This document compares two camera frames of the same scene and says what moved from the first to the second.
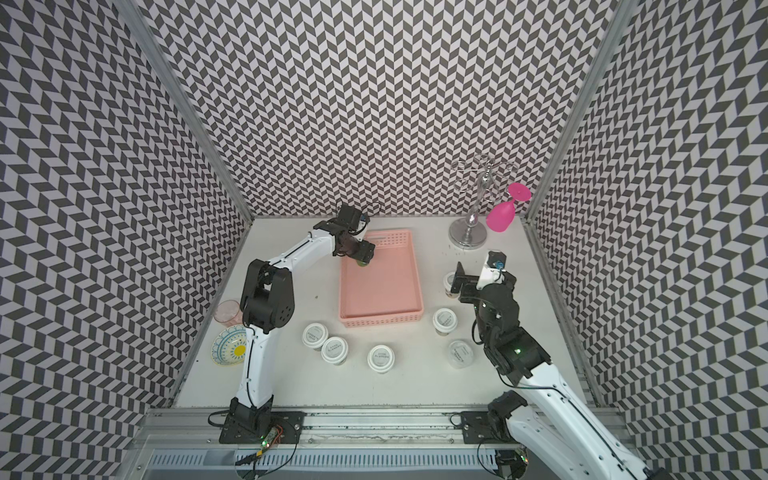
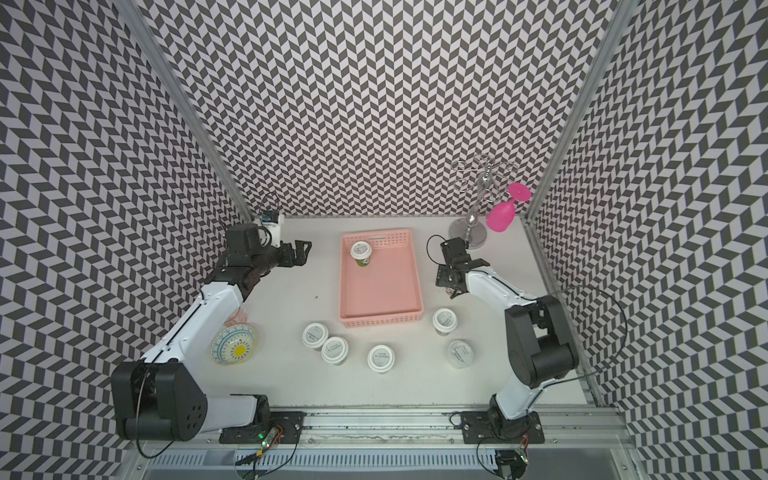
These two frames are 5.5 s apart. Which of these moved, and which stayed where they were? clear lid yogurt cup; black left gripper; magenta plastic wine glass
Moved: black left gripper
Stayed: clear lid yogurt cup; magenta plastic wine glass
